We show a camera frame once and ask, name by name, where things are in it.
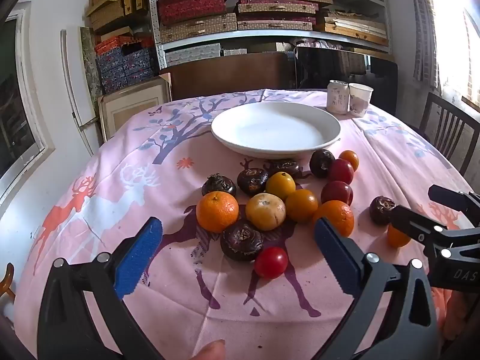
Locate patterned white jar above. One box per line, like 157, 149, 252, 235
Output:
326, 80, 351, 115

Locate white metal shelf rack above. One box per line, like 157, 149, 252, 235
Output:
146, 0, 394, 68

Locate pale yellow round fruit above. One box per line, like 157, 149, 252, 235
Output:
245, 193, 287, 231

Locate stack of woven flat boxes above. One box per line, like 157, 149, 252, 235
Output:
154, 0, 391, 47

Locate bright window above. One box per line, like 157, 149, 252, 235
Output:
427, 0, 480, 113

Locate dark red round fruit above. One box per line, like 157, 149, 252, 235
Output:
328, 158, 355, 184
320, 181, 354, 206

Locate large dark water chestnut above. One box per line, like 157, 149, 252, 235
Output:
220, 219, 264, 262

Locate orange-red patterned box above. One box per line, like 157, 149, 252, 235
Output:
94, 35, 154, 56

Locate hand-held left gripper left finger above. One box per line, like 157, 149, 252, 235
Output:
37, 217, 166, 360

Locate grey marble slab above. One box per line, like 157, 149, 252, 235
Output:
80, 26, 104, 98

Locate black panel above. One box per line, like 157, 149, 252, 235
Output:
294, 47, 398, 115

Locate red cherry tomato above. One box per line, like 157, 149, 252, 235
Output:
254, 247, 289, 280

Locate pink cloth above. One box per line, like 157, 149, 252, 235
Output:
296, 39, 342, 50

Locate large mandarin orange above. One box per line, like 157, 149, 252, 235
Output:
196, 191, 239, 233

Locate orange curved object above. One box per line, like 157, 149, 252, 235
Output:
0, 264, 16, 302

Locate orange-yellow tomato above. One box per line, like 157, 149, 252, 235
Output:
286, 189, 319, 223

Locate white board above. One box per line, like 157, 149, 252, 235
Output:
60, 30, 94, 154

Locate dark wooden chair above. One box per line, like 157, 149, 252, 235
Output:
419, 92, 480, 177

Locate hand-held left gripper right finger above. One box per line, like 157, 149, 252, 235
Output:
313, 217, 443, 360

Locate checked curtain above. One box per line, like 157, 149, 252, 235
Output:
409, 0, 439, 87

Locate person's left hand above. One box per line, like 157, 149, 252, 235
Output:
190, 339, 226, 360

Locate beige picture frame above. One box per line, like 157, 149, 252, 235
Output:
98, 77, 171, 141

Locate stack of blue patterned boxes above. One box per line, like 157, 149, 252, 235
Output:
95, 47, 156, 94

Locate pink deer print tablecloth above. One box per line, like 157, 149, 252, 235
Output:
13, 89, 477, 360

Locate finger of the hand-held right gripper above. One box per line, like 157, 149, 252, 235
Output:
428, 184, 480, 227
389, 204, 480, 261

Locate white framed window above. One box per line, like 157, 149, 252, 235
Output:
0, 7, 57, 203

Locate white patterned flat boxes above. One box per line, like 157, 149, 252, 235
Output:
165, 43, 222, 66

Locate white paper cup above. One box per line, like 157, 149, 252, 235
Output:
349, 82, 374, 118

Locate brown wooden cabinet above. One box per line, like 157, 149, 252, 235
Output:
159, 52, 297, 100

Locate stack of brown cardboard boxes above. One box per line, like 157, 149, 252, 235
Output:
87, 0, 149, 32

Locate white ceramic plate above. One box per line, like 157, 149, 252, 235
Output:
211, 101, 342, 159

